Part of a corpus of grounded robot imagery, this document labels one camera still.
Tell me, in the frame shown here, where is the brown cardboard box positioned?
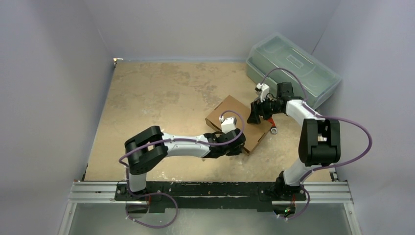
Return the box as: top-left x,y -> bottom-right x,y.
205,95 -> 272,156

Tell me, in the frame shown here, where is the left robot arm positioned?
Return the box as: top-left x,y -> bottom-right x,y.
124,126 -> 246,200

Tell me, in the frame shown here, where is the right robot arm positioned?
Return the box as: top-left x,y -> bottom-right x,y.
247,82 -> 341,200

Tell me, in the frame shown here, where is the translucent green plastic toolbox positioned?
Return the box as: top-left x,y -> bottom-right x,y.
246,32 -> 342,109

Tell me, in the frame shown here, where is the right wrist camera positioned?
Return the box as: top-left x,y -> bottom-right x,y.
255,83 -> 270,103

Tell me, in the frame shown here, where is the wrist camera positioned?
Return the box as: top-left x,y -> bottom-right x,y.
255,83 -> 270,103
219,116 -> 237,134

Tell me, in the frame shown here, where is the red handled adjustable wrench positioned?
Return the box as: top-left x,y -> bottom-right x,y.
267,118 -> 278,135

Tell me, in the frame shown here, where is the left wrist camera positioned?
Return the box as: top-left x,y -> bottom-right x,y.
219,116 -> 237,134

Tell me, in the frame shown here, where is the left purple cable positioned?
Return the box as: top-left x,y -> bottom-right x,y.
118,110 -> 246,195

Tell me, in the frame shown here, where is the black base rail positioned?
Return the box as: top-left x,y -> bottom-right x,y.
115,181 -> 307,213

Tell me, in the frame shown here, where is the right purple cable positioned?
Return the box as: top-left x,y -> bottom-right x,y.
261,68 -> 373,195

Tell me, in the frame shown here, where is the aluminium frame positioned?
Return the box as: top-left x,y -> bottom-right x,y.
58,181 -> 361,235

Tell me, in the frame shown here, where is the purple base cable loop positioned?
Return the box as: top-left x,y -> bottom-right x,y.
124,193 -> 179,229

